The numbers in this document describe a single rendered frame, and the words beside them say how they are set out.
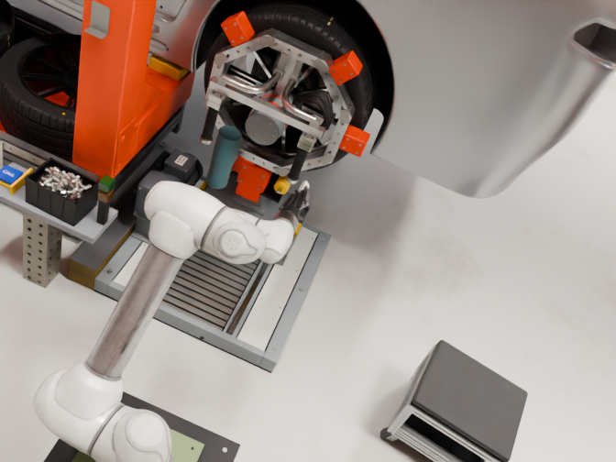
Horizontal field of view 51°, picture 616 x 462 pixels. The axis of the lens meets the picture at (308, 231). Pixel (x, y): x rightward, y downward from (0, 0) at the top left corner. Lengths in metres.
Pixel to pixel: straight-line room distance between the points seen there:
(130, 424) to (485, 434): 1.30
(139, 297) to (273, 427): 1.02
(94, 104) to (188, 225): 0.78
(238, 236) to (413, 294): 1.76
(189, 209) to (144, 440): 0.59
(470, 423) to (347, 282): 0.98
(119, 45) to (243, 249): 0.83
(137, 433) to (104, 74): 1.12
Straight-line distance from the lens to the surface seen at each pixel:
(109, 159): 2.40
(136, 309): 1.74
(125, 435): 1.76
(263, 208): 2.93
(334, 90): 2.32
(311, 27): 2.35
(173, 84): 2.72
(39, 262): 2.68
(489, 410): 2.57
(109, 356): 1.79
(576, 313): 3.77
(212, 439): 2.15
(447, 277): 3.43
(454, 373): 2.58
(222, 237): 1.60
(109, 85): 2.23
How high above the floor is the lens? 2.20
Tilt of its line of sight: 42 degrees down
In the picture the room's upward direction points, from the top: 24 degrees clockwise
